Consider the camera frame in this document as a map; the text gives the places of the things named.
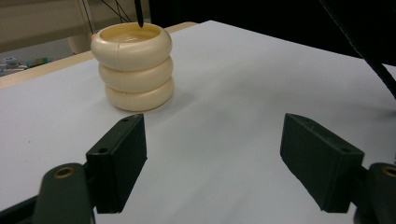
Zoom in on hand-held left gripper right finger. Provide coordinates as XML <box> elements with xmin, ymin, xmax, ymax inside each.
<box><xmin>279</xmin><ymin>113</ymin><xmax>365</xmax><ymax>214</ymax></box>

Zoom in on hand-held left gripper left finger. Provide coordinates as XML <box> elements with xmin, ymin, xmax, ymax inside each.
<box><xmin>85</xmin><ymin>113</ymin><xmax>148</xmax><ymax>215</ymax></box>

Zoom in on cream ribbed pen holder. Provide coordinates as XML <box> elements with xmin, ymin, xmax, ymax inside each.
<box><xmin>90</xmin><ymin>21</ymin><xmax>175</xmax><ymax>112</ymax></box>

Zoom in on black pen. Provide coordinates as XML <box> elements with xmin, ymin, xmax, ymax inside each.
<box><xmin>134</xmin><ymin>0</ymin><xmax>145</xmax><ymax>28</ymax></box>

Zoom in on colourful plastic toys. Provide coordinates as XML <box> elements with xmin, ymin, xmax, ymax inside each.
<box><xmin>0</xmin><ymin>55</ymin><xmax>54</xmax><ymax>77</ymax></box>

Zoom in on beige wooden shelf unit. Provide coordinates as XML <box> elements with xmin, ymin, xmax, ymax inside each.
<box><xmin>0</xmin><ymin>0</ymin><xmax>151</xmax><ymax>55</ymax></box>

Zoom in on black curtain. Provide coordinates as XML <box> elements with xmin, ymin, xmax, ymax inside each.
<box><xmin>148</xmin><ymin>0</ymin><xmax>396</xmax><ymax>68</ymax></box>

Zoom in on right hand-held gripper cable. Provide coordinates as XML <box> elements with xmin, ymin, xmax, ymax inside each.
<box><xmin>318</xmin><ymin>0</ymin><xmax>396</xmax><ymax>101</ymax></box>

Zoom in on bundle of black cables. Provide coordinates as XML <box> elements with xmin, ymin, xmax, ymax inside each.
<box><xmin>80</xmin><ymin>0</ymin><xmax>133</xmax><ymax>35</ymax></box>

